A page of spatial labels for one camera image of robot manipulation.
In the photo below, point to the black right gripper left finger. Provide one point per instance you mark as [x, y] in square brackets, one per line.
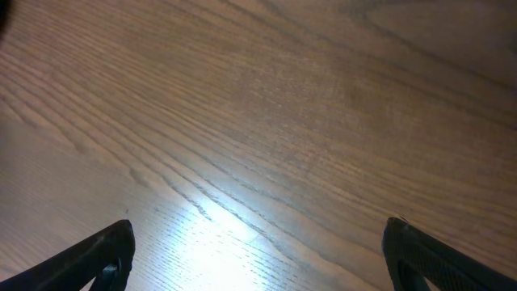
[103, 261]

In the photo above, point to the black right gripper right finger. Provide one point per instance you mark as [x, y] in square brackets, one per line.
[415, 260]

